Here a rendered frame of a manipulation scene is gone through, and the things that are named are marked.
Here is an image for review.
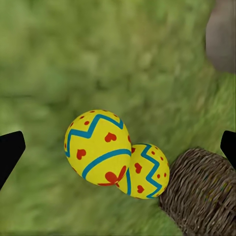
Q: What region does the wicker basket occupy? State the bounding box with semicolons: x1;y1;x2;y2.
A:
158;147;236;236

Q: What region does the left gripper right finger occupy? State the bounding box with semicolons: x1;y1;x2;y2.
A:
220;131;236;170

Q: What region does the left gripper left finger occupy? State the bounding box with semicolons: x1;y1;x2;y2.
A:
0;131;26;190

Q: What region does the easter egg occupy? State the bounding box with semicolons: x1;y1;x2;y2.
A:
116;143;170;199
64;110;132;186
198;167;218;202

